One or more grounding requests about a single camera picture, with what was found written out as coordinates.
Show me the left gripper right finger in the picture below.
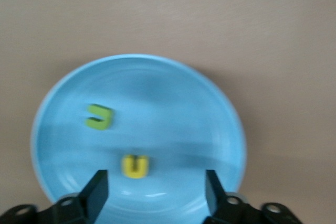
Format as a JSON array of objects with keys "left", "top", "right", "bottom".
[{"left": 204, "top": 170, "right": 260, "bottom": 224}]

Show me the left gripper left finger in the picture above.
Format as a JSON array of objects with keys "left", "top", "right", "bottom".
[{"left": 52, "top": 169, "right": 109, "bottom": 224}]

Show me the yellow foam letter u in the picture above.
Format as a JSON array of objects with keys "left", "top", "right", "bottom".
[{"left": 122, "top": 155, "right": 150, "bottom": 179}]

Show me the green foam letter u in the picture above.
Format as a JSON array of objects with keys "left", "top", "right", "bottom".
[{"left": 84, "top": 104, "right": 115, "bottom": 131}]

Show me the blue plate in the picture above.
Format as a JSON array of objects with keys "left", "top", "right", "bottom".
[{"left": 30, "top": 53, "right": 247, "bottom": 224}]

